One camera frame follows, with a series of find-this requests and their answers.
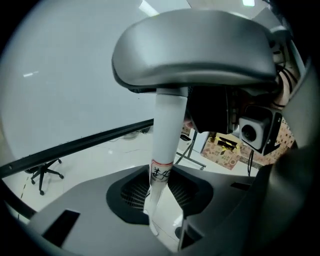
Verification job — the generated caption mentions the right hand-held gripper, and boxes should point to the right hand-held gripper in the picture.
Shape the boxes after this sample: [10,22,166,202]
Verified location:
[268,24,305,111]

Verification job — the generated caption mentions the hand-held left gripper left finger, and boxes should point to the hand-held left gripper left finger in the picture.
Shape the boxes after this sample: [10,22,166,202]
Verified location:
[24,163,181,256]

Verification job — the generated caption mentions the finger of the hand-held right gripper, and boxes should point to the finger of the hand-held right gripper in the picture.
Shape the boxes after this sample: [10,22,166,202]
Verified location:
[111,9,280,95]
[184,86,235,135]

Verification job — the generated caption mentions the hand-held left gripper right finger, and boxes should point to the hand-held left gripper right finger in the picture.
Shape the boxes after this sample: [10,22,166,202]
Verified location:
[166,163,261,251]

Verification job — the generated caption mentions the white broom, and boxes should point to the white broom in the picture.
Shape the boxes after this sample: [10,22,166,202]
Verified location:
[142,86,190,237]

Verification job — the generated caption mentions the brown printed cardboard box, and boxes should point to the brown printed cardboard box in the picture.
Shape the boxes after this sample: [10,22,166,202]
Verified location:
[200,139,241,171]

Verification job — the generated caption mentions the white cabinet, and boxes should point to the white cabinet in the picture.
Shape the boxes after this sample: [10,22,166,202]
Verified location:
[189,130,210,155]

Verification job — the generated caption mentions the plain cardboard box yellow tape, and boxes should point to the plain cardboard box yellow tape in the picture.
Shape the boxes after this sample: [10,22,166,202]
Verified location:
[211,132,243,155]

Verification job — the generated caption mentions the black office chair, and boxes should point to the black office chair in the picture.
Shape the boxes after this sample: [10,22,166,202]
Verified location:
[24,158,65,196]

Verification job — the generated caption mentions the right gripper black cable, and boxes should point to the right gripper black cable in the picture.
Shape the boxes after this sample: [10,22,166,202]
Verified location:
[246,150,255,178]

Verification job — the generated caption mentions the grey camera black bracket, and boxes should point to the grey camera black bracket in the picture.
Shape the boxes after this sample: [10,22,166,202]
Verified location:
[238,104,284,156]

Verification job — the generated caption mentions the grey table with black frame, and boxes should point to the grey table with black frame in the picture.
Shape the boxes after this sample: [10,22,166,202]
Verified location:
[0,0,208,221]

